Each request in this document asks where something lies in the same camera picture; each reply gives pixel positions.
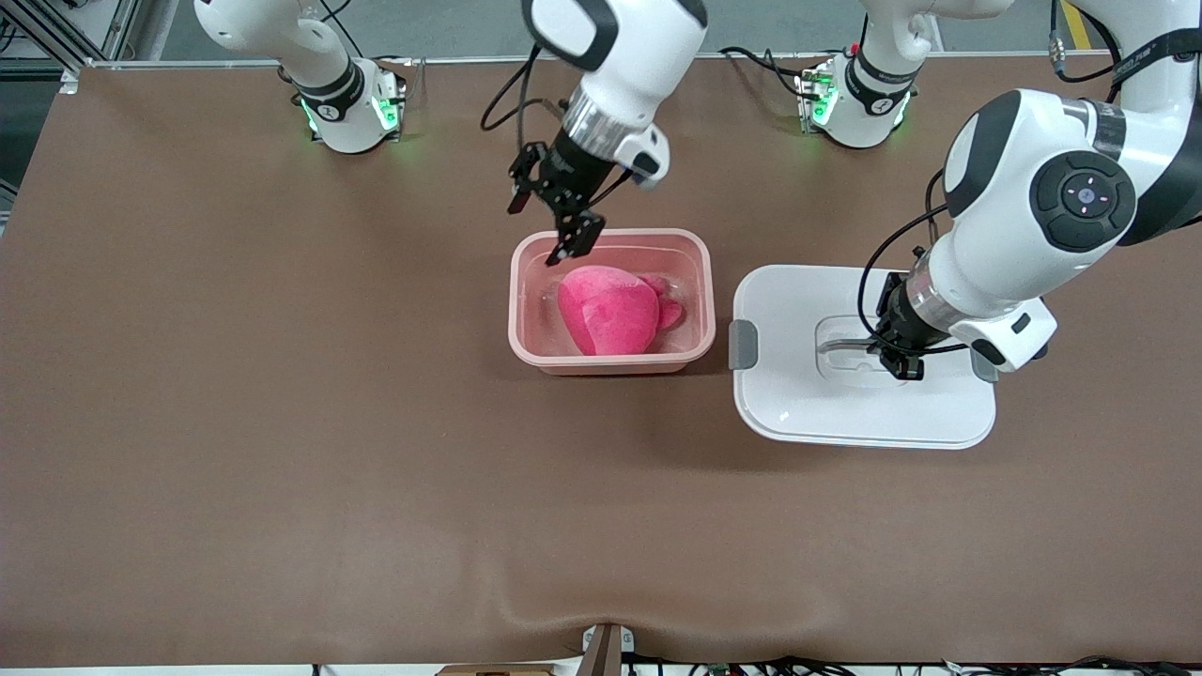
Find grey metal camera bracket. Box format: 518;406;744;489
581;622;636;676

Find pink plush toy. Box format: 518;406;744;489
557;266;686;357

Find black arm base cable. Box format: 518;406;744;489
718;44;810;102
317;0;405;65

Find pink plastic box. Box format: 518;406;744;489
508;228;717;377

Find black left arm base cable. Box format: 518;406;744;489
718;44;810;102

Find black right arm base cable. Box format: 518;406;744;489
317;0;405;65

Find white box lid grey latches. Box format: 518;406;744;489
729;264;998;451

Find aluminium frame profile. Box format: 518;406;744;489
0;0;144;95

